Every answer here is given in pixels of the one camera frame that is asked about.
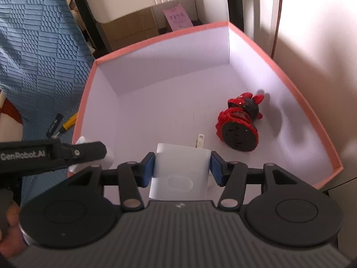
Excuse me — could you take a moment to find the white folding chair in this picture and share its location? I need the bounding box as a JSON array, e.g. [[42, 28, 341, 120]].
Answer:
[[67, 0, 246, 59]]

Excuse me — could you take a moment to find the striped blanket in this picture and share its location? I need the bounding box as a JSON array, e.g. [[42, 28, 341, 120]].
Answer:
[[0, 89, 24, 143]]

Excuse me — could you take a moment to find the brown cardboard box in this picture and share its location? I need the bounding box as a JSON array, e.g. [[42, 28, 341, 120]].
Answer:
[[100, 7, 166, 53]]

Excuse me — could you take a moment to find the person's left hand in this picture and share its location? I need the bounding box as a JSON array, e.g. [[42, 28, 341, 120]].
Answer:
[[0, 190, 30, 259]]

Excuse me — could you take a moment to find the small yellow-handled screwdriver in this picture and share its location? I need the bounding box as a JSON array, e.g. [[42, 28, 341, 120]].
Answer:
[[57, 112, 79, 137]]

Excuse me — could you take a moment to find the black flat stick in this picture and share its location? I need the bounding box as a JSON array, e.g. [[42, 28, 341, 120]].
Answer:
[[47, 113, 64, 138]]

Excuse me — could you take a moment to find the blue textured cover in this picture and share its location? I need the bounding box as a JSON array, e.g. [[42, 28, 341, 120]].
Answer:
[[0, 0, 97, 201]]

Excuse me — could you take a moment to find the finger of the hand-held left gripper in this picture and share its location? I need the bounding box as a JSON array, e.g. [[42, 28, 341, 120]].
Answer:
[[57, 141, 108, 166]]

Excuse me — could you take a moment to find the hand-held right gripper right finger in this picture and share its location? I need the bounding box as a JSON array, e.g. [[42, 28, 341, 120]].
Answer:
[[209, 151, 306, 210]]

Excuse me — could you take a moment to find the white figurine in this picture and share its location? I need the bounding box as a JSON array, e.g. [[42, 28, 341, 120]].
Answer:
[[68, 136, 115, 174]]

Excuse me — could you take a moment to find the pink cardboard box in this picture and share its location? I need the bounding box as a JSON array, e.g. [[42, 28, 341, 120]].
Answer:
[[67, 21, 344, 201]]

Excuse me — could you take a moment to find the pink paper note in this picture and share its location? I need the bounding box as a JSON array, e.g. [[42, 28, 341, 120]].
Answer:
[[162, 3, 194, 31]]

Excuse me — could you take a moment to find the red and black toy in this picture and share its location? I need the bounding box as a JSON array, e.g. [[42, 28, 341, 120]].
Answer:
[[215, 92, 265, 153]]

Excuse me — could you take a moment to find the white charger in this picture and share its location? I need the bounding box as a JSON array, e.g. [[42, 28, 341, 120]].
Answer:
[[149, 134, 213, 201]]

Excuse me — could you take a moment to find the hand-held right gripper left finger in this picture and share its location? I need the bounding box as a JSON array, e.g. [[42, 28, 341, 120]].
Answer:
[[67, 152, 156, 212]]

